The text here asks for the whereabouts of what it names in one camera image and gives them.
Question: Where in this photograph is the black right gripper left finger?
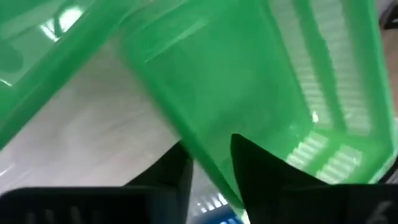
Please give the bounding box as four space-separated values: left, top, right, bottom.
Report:
124 141 194 224

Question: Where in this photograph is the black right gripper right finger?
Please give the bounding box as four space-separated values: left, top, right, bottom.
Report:
231 133 328 224

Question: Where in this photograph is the green slatted plastic basket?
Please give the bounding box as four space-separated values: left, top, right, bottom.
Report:
0 0 150 151
119 0 398 218

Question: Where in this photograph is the blue slatted plastic basket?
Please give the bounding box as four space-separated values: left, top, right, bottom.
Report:
189 192 246 224

